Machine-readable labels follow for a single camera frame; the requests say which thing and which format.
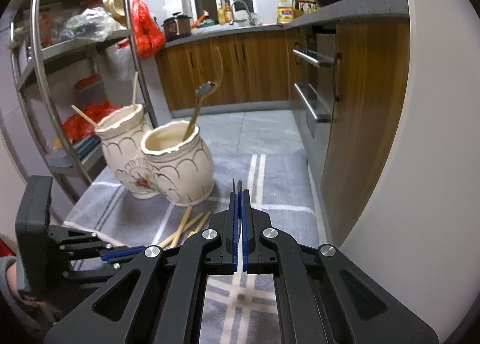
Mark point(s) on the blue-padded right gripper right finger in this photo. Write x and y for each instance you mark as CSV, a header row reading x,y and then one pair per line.
x,y
321,295

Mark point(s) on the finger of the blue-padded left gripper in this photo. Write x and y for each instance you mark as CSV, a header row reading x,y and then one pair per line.
x,y
121,253

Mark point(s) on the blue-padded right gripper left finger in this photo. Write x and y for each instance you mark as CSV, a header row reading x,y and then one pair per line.
x,y
156,296

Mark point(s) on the wooden chopstick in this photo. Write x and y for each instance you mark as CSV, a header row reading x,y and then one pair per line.
x,y
182,225
134,89
187,226

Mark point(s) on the kitchen faucet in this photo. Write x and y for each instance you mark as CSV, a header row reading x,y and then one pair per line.
x,y
241,14

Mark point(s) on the person's left hand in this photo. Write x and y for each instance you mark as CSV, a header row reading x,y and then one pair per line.
x,y
11,276

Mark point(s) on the cream ceramic double utensil holder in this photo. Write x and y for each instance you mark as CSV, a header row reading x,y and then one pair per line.
x,y
156,161

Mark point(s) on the wooden spoon in holder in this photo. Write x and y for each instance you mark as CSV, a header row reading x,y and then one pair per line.
x,y
84,116

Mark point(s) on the wooden chopstick in holder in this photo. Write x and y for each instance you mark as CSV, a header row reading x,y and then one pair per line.
x,y
134,89

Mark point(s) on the metal storage rack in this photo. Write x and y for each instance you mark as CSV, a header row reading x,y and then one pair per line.
x,y
48,60

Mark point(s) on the hanging red plastic bag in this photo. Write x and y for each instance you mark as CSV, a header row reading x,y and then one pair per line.
x,y
149,38

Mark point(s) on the clear plastic bag on shelf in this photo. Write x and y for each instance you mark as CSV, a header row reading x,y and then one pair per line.
x,y
94,24

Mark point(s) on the built-in steel oven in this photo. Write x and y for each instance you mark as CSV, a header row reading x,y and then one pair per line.
x,y
313,95

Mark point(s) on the wooden base cabinets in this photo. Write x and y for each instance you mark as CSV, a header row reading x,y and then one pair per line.
x,y
370,80

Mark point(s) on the brown rice cooker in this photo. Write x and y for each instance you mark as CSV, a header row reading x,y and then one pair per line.
x,y
177,26

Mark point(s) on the yellow oil bottle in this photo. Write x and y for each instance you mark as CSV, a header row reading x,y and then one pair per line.
x,y
285,12

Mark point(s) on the silver flower-handle spoon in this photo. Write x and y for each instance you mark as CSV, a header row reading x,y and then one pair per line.
x,y
201,93

